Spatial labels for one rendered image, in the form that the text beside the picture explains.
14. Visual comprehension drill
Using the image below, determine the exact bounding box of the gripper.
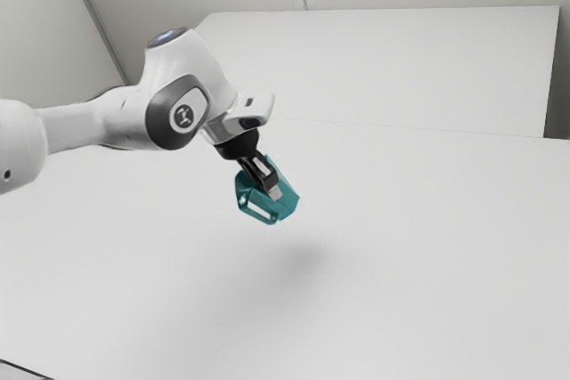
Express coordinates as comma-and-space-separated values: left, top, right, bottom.
213, 127, 283, 202

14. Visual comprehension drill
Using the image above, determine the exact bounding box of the teal faceted mug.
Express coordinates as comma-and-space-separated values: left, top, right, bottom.
232, 152, 302, 226

